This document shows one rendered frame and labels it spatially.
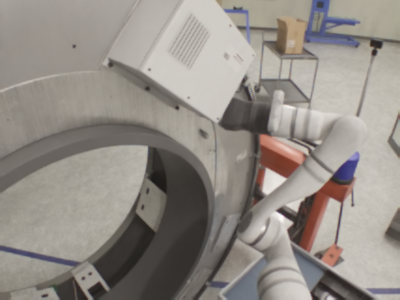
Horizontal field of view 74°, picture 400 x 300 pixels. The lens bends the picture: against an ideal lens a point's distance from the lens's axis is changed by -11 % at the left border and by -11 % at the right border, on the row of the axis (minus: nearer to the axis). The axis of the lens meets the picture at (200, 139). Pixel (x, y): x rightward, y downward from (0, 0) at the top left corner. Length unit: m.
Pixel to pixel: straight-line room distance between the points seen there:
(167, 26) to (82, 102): 0.21
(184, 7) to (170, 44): 0.06
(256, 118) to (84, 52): 0.37
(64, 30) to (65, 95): 0.11
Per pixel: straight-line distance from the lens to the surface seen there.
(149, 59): 0.47
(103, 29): 0.56
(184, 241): 1.09
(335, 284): 1.47
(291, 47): 3.98
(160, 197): 1.19
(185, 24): 0.51
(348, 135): 0.63
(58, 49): 0.53
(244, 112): 0.68
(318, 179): 0.67
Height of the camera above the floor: 1.83
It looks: 32 degrees down
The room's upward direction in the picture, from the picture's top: straight up
